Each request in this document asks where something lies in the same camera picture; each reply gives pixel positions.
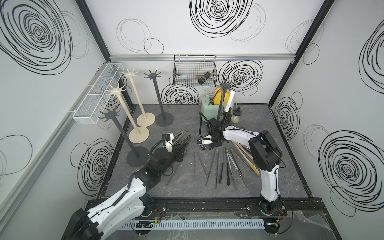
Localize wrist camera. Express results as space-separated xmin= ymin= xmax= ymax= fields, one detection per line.
xmin=162 ymin=134 xmax=174 ymax=153
xmin=197 ymin=135 xmax=213 ymax=146

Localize black wire wall basket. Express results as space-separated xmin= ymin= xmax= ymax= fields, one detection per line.
xmin=173 ymin=55 xmax=218 ymax=88

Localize steel v-shaped tongs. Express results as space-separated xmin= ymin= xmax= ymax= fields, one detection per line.
xmin=194 ymin=152 xmax=208 ymax=178

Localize grey slotted cable duct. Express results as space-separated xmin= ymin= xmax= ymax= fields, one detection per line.
xmin=118 ymin=219 xmax=265 ymax=231

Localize back cream utensil rack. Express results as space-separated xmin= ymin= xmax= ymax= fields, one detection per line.
xmin=123 ymin=69 xmax=156 ymax=127

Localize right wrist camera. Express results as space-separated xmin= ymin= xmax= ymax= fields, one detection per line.
xmin=197 ymin=135 xmax=213 ymax=146

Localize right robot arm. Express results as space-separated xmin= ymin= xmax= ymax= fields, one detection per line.
xmin=198 ymin=112 xmax=283 ymax=216

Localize dark bottle in basket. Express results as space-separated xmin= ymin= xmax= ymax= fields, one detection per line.
xmin=198 ymin=72 xmax=212 ymax=85

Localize grey utensil rack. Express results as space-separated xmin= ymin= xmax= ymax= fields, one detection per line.
xmin=145 ymin=71 xmax=174 ymax=127
xmin=98 ymin=109 xmax=149 ymax=167
xmin=217 ymin=83 xmax=231 ymax=122

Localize mint green toaster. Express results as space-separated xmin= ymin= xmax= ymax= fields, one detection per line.
xmin=201 ymin=95 xmax=234 ymax=122

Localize white wire wall basket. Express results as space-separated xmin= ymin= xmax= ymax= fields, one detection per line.
xmin=73 ymin=63 xmax=123 ymax=125

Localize front cream utensil rack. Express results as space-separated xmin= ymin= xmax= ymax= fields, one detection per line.
xmin=107 ymin=85 xmax=150 ymax=144

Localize slim steel tongs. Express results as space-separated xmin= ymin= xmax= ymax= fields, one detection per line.
xmin=205 ymin=149 xmax=219 ymax=187

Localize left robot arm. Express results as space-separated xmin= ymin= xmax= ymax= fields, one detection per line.
xmin=62 ymin=136 xmax=191 ymax=240

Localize white handled slim tongs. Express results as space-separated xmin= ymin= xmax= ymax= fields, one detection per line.
xmin=225 ymin=149 xmax=243 ymax=190

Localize cream utensil rack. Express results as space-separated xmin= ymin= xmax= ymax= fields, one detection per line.
xmin=123 ymin=69 xmax=156 ymax=127
xmin=107 ymin=85 xmax=150 ymax=144

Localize glass sugar jar black lid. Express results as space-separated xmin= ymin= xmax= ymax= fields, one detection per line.
xmin=231 ymin=107 xmax=242 ymax=124

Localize beige plastic tongs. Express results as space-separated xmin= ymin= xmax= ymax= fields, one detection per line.
xmin=232 ymin=141 xmax=260 ymax=177

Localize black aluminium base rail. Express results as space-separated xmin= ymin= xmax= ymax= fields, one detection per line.
xmin=85 ymin=197 xmax=326 ymax=218

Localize black tweezer tongs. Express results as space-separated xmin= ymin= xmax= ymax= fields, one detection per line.
xmin=219 ymin=149 xmax=231 ymax=186

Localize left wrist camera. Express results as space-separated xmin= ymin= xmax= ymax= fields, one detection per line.
xmin=162 ymin=134 xmax=174 ymax=153

